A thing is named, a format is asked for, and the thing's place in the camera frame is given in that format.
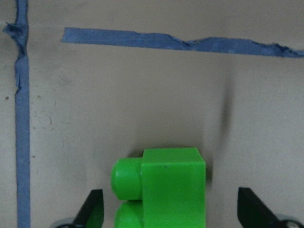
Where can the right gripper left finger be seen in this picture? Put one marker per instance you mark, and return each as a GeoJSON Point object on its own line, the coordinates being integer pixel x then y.
{"type": "Point", "coordinates": [91, 214]}

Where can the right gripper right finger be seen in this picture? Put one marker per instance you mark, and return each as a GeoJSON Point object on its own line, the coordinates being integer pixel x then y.
{"type": "Point", "coordinates": [253, 213]}

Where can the green toy block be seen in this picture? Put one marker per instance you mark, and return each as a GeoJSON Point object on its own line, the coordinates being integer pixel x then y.
{"type": "Point", "coordinates": [165, 188]}

